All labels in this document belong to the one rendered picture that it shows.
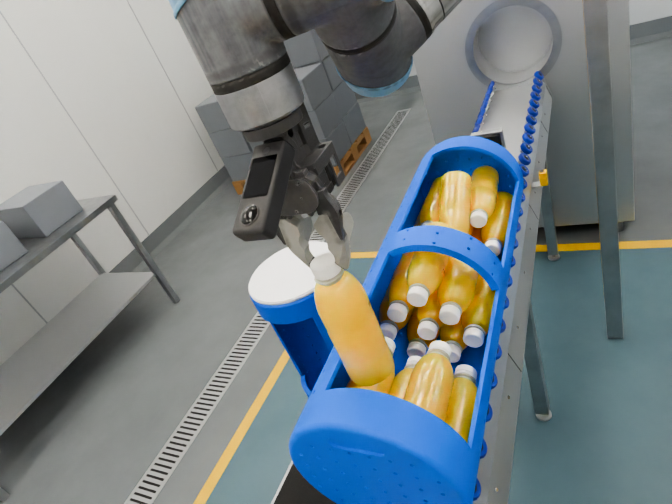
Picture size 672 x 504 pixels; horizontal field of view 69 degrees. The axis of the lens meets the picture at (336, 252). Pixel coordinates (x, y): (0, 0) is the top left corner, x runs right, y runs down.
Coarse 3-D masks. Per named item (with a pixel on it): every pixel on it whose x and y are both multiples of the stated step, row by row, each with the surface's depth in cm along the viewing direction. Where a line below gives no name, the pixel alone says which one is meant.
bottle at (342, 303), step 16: (320, 288) 64; (336, 288) 63; (352, 288) 64; (320, 304) 65; (336, 304) 64; (352, 304) 64; (368, 304) 67; (336, 320) 65; (352, 320) 65; (368, 320) 67; (336, 336) 67; (352, 336) 66; (368, 336) 67; (352, 352) 68; (368, 352) 68; (384, 352) 70; (352, 368) 70; (368, 368) 69; (384, 368) 71; (368, 384) 71
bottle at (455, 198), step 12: (444, 180) 118; (456, 180) 116; (468, 180) 117; (444, 192) 117; (456, 192) 115; (468, 192) 116; (444, 204) 115; (456, 204) 114; (468, 204) 115; (444, 216) 114; (456, 216) 112; (468, 216) 114; (456, 228) 112; (468, 228) 113
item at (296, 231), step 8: (296, 216) 63; (280, 224) 62; (288, 224) 61; (296, 224) 61; (304, 224) 65; (312, 224) 68; (288, 232) 62; (296, 232) 62; (304, 232) 65; (288, 240) 63; (296, 240) 63; (304, 240) 64; (296, 248) 63; (304, 248) 63; (296, 256) 65; (304, 256) 64; (312, 256) 65
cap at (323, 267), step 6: (330, 252) 65; (318, 258) 65; (324, 258) 64; (330, 258) 64; (312, 264) 64; (318, 264) 63; (324, 264) 63; (330, 264) 62; (312, 270) 63; (318, 270) 62; (324, 270) 62; (330, 270) 62; (336, 270) 63; (318, 276) 63; (324, 276) 63; (330, 276) 63
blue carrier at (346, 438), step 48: (480, 144) 122; (384, 240) 107; (432, 240) 94; (384, 288) 114; (336, 384) 92; (480, 384) 78; (336, 432) 67; (384, 432) 64; (432, 432) 66; (480, 432) 74; (336, 480) 77; (384, 480) 71; (432, 480) 66
